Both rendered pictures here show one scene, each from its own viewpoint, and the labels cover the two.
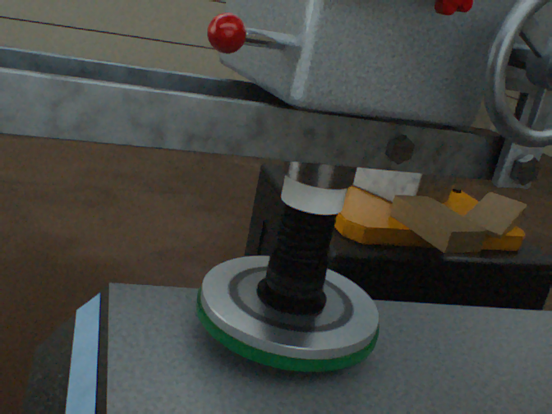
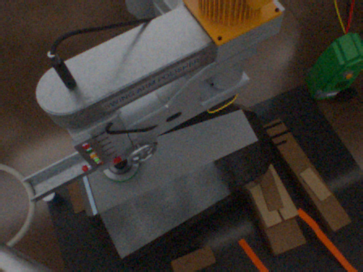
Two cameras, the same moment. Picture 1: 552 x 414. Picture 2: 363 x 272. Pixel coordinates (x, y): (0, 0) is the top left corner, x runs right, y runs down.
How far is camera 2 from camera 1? 1.58 m
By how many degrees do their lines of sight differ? 46
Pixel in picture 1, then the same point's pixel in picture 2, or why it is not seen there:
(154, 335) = (96, 175)
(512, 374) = (172, 159)
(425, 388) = (151, 172)
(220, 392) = (112, 187)
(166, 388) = (102, 189)
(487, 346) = (169, 150)
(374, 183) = not seen: hidden behind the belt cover
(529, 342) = (181, 144)
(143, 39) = not seen: outside the picture
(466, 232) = not seen: hidden behind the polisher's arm
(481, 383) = (164, 164)
